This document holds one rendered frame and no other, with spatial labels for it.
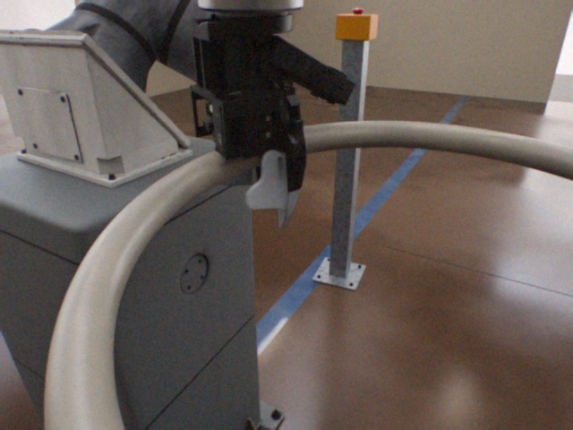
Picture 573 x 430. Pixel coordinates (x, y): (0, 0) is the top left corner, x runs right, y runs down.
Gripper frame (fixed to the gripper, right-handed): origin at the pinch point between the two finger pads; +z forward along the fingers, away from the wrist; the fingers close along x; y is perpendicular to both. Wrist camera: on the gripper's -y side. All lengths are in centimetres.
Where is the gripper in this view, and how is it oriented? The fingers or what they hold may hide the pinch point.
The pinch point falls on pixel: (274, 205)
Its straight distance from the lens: 46.7
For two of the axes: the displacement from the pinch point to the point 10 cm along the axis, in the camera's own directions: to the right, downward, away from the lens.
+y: -8.3, 2.9, -4.8
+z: -0.1, 8.5, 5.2
